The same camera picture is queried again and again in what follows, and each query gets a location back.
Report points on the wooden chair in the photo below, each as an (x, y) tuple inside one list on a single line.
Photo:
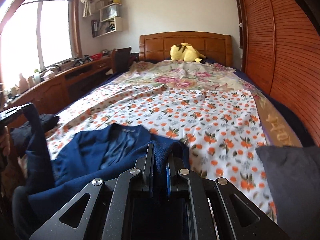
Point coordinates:
[(120, 59)]

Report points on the pink floral blanket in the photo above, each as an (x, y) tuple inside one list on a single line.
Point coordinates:
[(185, 75)]

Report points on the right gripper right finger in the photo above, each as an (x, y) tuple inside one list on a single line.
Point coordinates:
[(212, 209)]

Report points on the left hand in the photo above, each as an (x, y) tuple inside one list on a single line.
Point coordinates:
[(5, 141)]

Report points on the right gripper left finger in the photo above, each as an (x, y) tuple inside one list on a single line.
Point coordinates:
[(101, 209)]

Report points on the wooden desk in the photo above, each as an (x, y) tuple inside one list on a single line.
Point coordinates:
[(53, 95)]

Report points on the window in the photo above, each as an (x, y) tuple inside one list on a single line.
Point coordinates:
[(40, 34)]

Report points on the wooden louvered wardrobe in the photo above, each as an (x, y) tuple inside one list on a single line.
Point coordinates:
[(281, 56)]

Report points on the navy blue suit jacket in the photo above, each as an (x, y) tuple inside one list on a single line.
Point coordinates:
[(103, 153)]

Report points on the yellow plush toy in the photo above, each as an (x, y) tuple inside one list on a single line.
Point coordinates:
[(186, 52)]

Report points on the dark grey garment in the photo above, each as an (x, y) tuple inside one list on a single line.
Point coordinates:
[(293, 178)]

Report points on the white wall shelf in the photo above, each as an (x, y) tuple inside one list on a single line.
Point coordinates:
[(109, 17)]

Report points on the orange print bed sheet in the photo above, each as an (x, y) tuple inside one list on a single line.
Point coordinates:
[(221, 129)]

